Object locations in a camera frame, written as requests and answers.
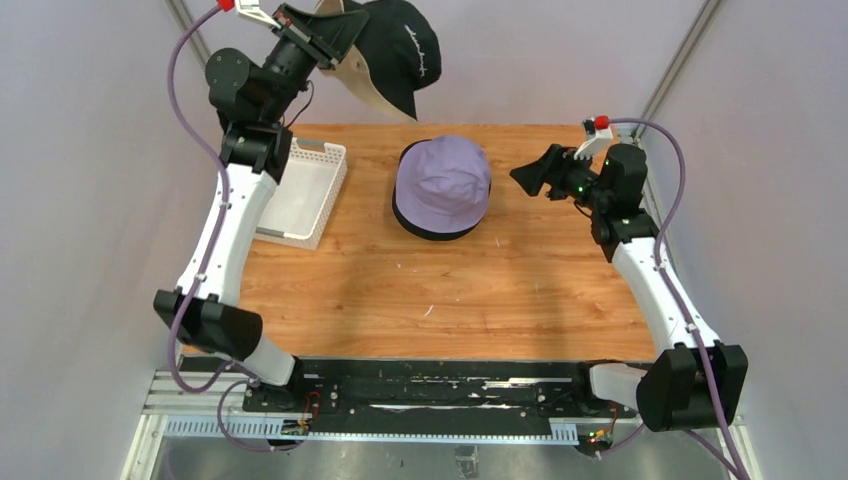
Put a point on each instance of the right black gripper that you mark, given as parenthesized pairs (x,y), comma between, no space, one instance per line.
(552,168)

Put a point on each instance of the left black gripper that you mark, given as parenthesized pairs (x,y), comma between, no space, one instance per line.
(322,40)

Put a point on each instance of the cream straw-coloured bucket hat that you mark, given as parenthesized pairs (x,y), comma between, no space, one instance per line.
(396,55)

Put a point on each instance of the beige bucket hat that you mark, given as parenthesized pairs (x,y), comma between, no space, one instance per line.
(424,228)

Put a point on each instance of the lavender bucket hat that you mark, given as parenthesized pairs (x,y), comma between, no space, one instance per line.
(444,185)

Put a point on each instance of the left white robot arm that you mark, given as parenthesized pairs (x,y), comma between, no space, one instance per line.
(250,99)

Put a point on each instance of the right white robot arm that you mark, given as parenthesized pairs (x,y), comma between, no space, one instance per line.
(696,380)

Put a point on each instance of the white perforated plastic basket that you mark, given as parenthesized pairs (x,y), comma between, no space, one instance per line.
(301,206)

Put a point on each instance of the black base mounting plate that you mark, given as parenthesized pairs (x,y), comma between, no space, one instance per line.
(360,395)

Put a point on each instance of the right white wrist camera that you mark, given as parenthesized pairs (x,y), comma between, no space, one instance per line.
(598,135)

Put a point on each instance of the white slotted cable duct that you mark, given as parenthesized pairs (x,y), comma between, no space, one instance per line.
(256,428)

